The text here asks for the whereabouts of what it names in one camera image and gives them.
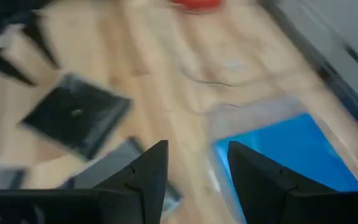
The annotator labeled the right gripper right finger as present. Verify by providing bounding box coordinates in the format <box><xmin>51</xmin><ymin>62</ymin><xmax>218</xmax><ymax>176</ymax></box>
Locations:
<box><xmin>227</xmin><ymin>141</ymin><xmax>358</xmax><ymax>224</ymax></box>

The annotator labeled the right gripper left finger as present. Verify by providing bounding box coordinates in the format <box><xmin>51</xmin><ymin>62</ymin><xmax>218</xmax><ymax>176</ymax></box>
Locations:
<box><xmin>0</xmin><ymin>139</ymin><xmax>170</xmax><ymax>224</ymax></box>

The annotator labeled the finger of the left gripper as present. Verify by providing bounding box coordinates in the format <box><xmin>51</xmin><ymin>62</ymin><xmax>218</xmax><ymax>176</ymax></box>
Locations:
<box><xmin>0</xmin><ymin>50</ymin><xmax>36</xmax><ymax>86</ymax></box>
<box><xmin>20</xmin><ymin>21</ymin><xmax>61</xmax><ymax>68</ymax></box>

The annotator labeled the blue jewel case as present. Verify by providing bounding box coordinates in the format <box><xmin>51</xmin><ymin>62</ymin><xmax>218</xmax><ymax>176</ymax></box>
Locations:
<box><xmin>211</xmin><ymin>112</ymin><xmax>358</xmax><ymax>224</ymax></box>

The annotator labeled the red desk lamp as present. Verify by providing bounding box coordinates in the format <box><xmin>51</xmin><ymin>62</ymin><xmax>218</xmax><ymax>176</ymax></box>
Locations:
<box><xmin>169</xmin><ymin>0</ymin><xmax>224</xmax><ymax>12</ymax></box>

